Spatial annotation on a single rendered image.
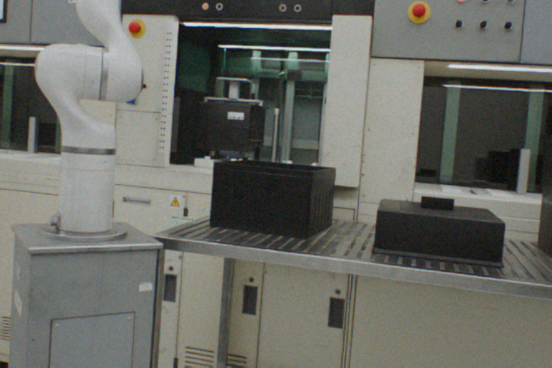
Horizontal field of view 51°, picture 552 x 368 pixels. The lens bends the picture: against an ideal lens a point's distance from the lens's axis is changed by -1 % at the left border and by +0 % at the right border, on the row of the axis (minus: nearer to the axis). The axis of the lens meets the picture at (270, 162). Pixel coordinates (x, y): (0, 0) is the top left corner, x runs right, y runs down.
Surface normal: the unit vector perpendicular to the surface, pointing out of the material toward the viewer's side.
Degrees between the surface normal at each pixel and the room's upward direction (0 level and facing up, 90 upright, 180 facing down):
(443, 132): 90
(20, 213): 90
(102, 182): 90
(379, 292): 90
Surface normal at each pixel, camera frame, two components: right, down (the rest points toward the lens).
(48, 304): 0.51, 0.08
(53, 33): -0.25, 0.04
